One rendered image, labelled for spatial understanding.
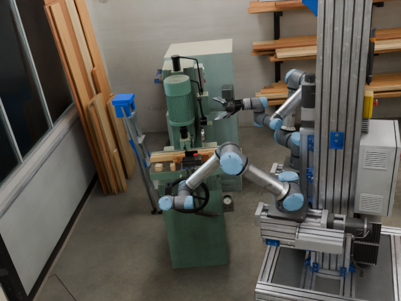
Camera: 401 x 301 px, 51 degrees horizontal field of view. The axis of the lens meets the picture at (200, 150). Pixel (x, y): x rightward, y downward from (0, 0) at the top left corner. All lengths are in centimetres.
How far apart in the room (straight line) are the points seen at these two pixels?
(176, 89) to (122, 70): 268
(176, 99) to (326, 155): 100
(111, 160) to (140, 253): 110
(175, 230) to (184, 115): 91
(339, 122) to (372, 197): 49
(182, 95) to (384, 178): 131
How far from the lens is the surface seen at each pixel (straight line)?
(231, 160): 217
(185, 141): 290
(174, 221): 313
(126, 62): 530
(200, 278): 335
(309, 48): 467
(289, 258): 315
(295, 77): 288
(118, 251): 374
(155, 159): 303
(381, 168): 251
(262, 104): 270
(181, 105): 275
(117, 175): 437
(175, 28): 507
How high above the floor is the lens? 238
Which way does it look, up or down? 29 degrees down
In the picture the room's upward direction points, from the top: 7 degrees counter-clockwise
